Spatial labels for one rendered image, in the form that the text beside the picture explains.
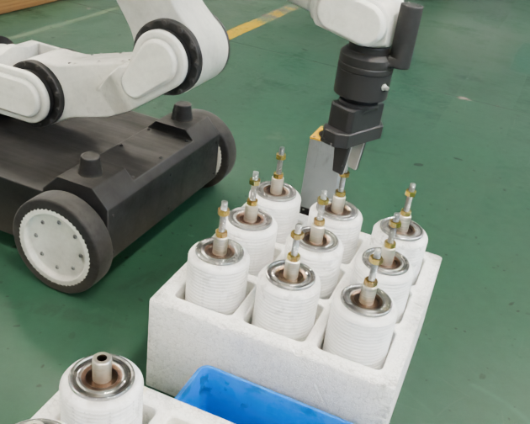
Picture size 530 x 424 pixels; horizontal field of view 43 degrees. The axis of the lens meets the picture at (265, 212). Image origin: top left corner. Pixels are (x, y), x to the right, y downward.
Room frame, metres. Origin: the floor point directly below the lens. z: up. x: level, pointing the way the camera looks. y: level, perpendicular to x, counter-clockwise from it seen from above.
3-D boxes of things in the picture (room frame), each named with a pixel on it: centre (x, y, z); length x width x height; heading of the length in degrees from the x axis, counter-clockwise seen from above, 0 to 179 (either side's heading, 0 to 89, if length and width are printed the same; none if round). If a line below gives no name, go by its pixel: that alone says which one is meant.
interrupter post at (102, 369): (0.58, 0.16, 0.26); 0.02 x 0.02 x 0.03
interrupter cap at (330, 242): (0.96, -0.09, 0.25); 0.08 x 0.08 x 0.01
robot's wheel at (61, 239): (1.07, 0.37, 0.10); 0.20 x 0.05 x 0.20; 70
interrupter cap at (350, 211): (1.07, -0.13, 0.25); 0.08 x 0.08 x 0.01
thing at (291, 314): (0.84, -0.05, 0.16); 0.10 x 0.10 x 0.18
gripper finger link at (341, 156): (1.05, -0.11, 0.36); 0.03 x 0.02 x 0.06; 47
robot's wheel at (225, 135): (1.57, 0.19, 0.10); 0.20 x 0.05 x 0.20; 70
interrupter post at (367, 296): (0.81, -0.16, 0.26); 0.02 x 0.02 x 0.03
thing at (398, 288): (0.92, -0.20, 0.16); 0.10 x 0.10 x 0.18
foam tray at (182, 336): (0.96, -0.09, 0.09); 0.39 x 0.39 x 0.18; 71
